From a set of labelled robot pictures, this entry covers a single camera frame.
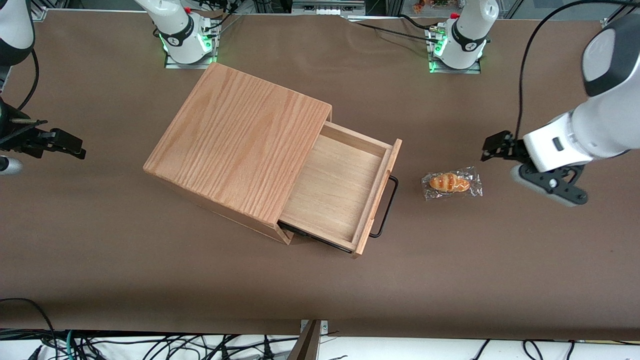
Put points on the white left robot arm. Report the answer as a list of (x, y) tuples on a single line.
[(615, 120)]

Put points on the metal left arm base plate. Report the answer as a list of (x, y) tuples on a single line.
[(457, 70)]

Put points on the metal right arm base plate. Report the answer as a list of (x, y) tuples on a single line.
[(192, 64)]

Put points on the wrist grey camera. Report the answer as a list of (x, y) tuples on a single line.
[(555, 187), (9, 166)]

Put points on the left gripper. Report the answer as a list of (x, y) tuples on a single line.
[(511, 148)]

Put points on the wooden pull-out drawer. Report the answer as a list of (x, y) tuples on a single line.
[(335, 185)]

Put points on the bread roll in clear wrapper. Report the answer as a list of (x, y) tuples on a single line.
[(449, 182)]

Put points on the grey equipment box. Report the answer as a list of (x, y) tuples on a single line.
[(327, 6)]

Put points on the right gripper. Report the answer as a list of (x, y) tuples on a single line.
[(15, 136)]

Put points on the light wooden drawer cabinet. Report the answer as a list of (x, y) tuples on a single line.
[(235, 140)]

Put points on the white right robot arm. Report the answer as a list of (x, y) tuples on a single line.
[(175, 20)]

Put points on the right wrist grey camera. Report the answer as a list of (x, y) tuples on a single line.
[(9, 166)]

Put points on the aluminium frame profile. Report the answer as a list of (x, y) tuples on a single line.
[(39, 10)]

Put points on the brown camera stand bar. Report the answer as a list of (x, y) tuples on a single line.
[(305, 347)]

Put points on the metal stand bracket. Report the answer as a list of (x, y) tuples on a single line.
[(324, 327)]

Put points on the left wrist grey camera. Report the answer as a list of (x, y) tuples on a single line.
[(555, 187)]

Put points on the black drawer slide rail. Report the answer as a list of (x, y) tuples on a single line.
[(289, 231)]

